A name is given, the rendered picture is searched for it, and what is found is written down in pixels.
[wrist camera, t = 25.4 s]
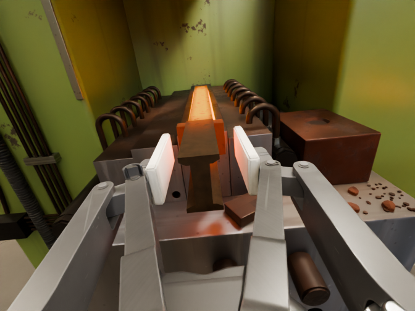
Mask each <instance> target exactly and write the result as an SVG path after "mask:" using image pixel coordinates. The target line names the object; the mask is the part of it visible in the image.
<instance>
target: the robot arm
mask: <svg viewBox="0 0 415 311"><path fill-rule="evenodd" d="M233 133H234V146H235V157H236V159H237V162H238V165H239V168H240V171H241V174H242V176H243V179H244V182H245V185H246V188H247V190H248V194H250V196H255V195H257V199H256V210H255V215H254V225H253V235H252V236H251V239H250V244H249V253H248V263H247V265H242V266H235V267H226V268H223V269H220V270H218V271H215V272H212V273H208V274H206V275H202V274H197V273H190V272H171V273H165V271H164V265H163V261H162V254H161V248H160V244H159V238H158V234H157V228H156V221H155V218H154V211H153V205H152V202H151V199H153V203H154V204H155V205H163V203H164V202H165V199H166V194H167V189H168V186H169V181H170V177H171V174H172V169H173V166H174V162H175V159H174V153H173V149H172V143H171V139H170V135H169V134H163V135H162V136H161V138H160V140H159V142H158V144H157V146H156V148H155V150H154V153H153V155H152V157H151V158H150V159H145V160H144V161H142V162H141V163H140V164H138V163H135V164H130V165H127V166H125V167H124V168H123V169H122V172H123V174H124V178H125V183H124V184H122V185H117V186H114V184H113V182H111V181H105V182H102V183H99V184H98V185H96V186H95V187H94V188H93V189H92V190H91V192H90V193H89V195H88V196H87V197H86V199H85V200H84V201H83V203H82V205H81V206H80V207H79V209H78V210H77V212H76V213H75V215H74V216H73V217H72V219H71V220H70V221H69V223H68V225H67V226H66V227H65V229H64V230H63V232H62V233H61V235H60V236H59V237H58V239H57V240H56V242H55V243H54V244H53V246H52V248H51V249H50V250H49V252H48V253H47V254H46V256H45V257H44V259H43V260H42V262H41V263H40V264H39V266H38V268H37V269H36V270H35V272H34V273H33V274H32V276H31V277H30V279H29V280H28V281H27V283H26V285H25V286H24V287H23V289H22V290H21V292H20V293H19V295H18V296H17V297H16V299H15V300H14V301H13V303H12V305H11V306H10V307H9V309H8V310H7V311H87V310H88V307H89V305H90V302H91V299H92V297H93V294H94V291H95V289H96V286H97V284H98V281H99V278H100V276H101V273H102V271H103V268H104V265H105V263H106V260H107V257H108V255H109V252H110V250H111V247H112V244H113V242H114V240H115V236H116V234H117V231H118V229H119V226H120V223H121V221H122V219H123V216H124V213H125V249H124V256H122V257H121V258H120V288H119V311H308V310H306V309H305V308H304V307H303V306H302V305H301V304H300V303H298V302H297V301H296V300H295V299H294V298H292V297H291V295H289V288H288V267H287V245H286V241H285V235H284V222H283V198H282V196H290V197H291V200H292V202H293V204H294V206H295V208H296V210H297V211H298V213H299V215H300V217H301V219H302V221H303V223H304V225H305V227H306V229H307V231H308V233H309V235H310V237H311V239H312V241H313V243H314V245H315V247H316V249H317V251H318V253H319V255H320V256H321V258H322V260H323V262H324V264H325V266H326V268H327V270H328V272H329V274H330V276H331V278H332V279H333V282H334V283H335V285H336V287H337V289H338V292H339V293H340V295H341V297H342V299H343V301H344V303H345V305H346V306H347V308H348V310H349V311H415V276H414V275H412V274H411V273H410V272H409V271H407V269H405V267H404V266H403V265H402V264H401V263H400V262H399V261H398V259H397V258H396V257H395V256H394V255H393V254H392V253H391V252H390V251H389V249H388V248H387V247H386V246H385V244H384V243H383V242H382V241H381V240H380V239H379V238H378V237H377V236H376V235H375V233H374V232H373V231H372V230H371V229H370V228H369V227H368V226H367V225H366V223H365V222H364V221H363V220H362V218H361V217H360V216H359V215H358V214H357V213H356V212H355V211H354V210H353V208H352V207H351V206H350V205H349V204H348V203H347V202H346V201H345V200H344V198H343V197H342V196H341V195H340V194H339V193H338V191H337V190H336V189H335V188H334V187H333V186H332V185H331V184H330V182H329V181H328V180H327V179H326V178H325V176H324V175H323V174H322V173H321V172H320V171H319V170H318V169H317V168H316V166H315V165H314V164H312V163H310V162H307V161H299V162H295V163H294V164H293V167H282V166H281V164H280V162H278V161H276V160H273V159H272V157H271V156H270V155H269V153H268V152H267V151H266V149H264V148H263V147H253V146H252V144H251V143H250V141H249V139H248V137H247V136H246V134H245V132H244V131H243V129H242V127H241V126H235V127H234V128H233Z"/></svg>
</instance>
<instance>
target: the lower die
mask: <svg viewBox="0 0 415 311"><path fill-rule="evenodd" d="M206 85H207V88H208V91H209V96H210V99H211V104H212V109H213V113H214V117H215V120H218V119H222V120H223V122H224V136H225V154H222V155H219V156H220V159H219V160H217V166H218V171H219V179H220V187H221V191H222V197H225V196H231V194H232V196H237V195H244V194H246V193H248V190H247V188H246V185H245V182H244V179H243V176H242V174H241V171H240V168H239V165H238V162H237V159H236V157H235V146H234V133H233V128H234V127H235V126H241V127H242V129H243V131H244V132H245V134H246V136H247V137H248V139H249V141H250V143H251V144H252V146H253V147H263V148H264V149H266V151H267V152H268V153H269V155H270V156H271V157H272V133H271V131H270V130H269V129H268V128H267V127H266V126H265V125H264V124H263V123H262V122H261V121H260V119H258V118H257V116H255V115H254V117H253V123H252V124H246V116H247V113H248V112H249V110H250V109H249V108H248V107H246V109H245V114H239V110H240V106H241V103H242V102H243V101H242V100H241V101H240V106H239V107H235V101H231V100H230V99H231V97H228V93H225V90H223V85H222V86H211V84H206ZM195 86H203V85H194V86H191V89H189V90H182V91H174V92H173V93H172V95H170V96H161V98H162V99H160V100H159V99H158V102H159V103H155V101H154V106H155V107H151V105H150V106H149V109H150V112H149V113H146V110H145V111H144V112H143V113H144V116H145V118H144V119H140V116H139V117H138V118H137V119H136V121H137V124H138V126H137V127H132V124H131V125H130V126H129V127H128V128H127V131H128V135H129V136H128V137H125V138H124V137H123V136H122V134H121V135H120V136H119V137H118V138H117V139H116V140H115V141H114V142H113V143H112V144H110V145H109V146H108V147H107V148H106V149H105V150H104V151H103V152H102V153H101V154H100V155H99V156H98V157H97V158H96V159H95V160H94V161H93V165H94V167H95V170H96V173H97V175H98V178H99V180H100V183H102V182H105V181H111V182H113V184H114V186H117V185H122V184H124V183H125V178H124V174H123V172H122V169H123V168H124V167H125V166H127V165H130V164H135V163H138V164H140V163H141V162H142V161H144V160H145V159H150V158H151V157H152V155H153V153H154V150H155V148H156V146H157V144H158V142H159V140H160V138H161V136H162V135H163V134H169V135H170V139H171V143H172V149H173V153H174V159H175V162H174V166H173V169H172V174H171V177H170V181H169V186H168V189H167V194H166V199H165V202H177V201H187V199H188V187H189V179H190V165H189V166H185V165H182V164H179V163H178V159H177V157H178V152H179V149H180V146H179V141H178V134H177V125H178V123H186V122H187V121H188V120H189V116H190V109H191V103H192V99H193V93H194V89H195ZM174 191H178V192H179V193H180V197H179V198H174V197H172V193H173V192H174ZM165 202H164V203H165Z"/></svg>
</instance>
